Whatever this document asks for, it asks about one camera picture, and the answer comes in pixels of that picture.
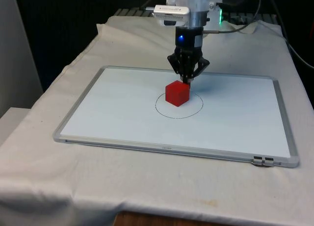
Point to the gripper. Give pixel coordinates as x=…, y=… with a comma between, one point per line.
x=189, y=38

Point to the red cube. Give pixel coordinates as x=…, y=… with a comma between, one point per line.
x=177, y=93

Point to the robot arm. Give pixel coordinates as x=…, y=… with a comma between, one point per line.
x=196, y=3

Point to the whiteboard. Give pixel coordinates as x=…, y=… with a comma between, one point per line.
x=220, y=128

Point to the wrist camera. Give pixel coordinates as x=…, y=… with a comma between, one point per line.
x=171, y=11

